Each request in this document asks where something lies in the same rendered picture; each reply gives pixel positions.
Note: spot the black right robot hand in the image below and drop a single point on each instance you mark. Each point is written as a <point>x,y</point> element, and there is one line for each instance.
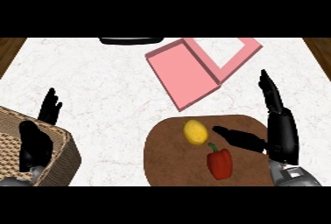
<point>283,135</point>

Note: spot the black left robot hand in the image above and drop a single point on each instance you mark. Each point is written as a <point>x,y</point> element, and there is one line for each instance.
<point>36,145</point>

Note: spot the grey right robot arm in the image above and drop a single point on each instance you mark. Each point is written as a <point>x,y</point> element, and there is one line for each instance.
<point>293,176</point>

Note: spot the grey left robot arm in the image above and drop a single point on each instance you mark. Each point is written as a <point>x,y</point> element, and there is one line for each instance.
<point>24,178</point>

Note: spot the red bell pepper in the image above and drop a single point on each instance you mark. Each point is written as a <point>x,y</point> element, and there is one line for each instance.
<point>221,163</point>

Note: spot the brown wooden cutting board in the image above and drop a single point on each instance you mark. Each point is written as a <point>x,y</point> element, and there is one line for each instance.
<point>181,157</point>

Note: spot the pink open box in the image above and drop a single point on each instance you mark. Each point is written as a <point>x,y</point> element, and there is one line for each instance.
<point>188,73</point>

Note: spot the woven wicker basket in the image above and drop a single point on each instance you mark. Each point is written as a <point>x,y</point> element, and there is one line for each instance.
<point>40,151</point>

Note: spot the yellow lemon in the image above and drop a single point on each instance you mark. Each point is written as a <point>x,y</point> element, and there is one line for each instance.
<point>196,132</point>

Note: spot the black rounded appliance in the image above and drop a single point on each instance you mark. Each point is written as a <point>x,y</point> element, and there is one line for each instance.
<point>131,40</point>

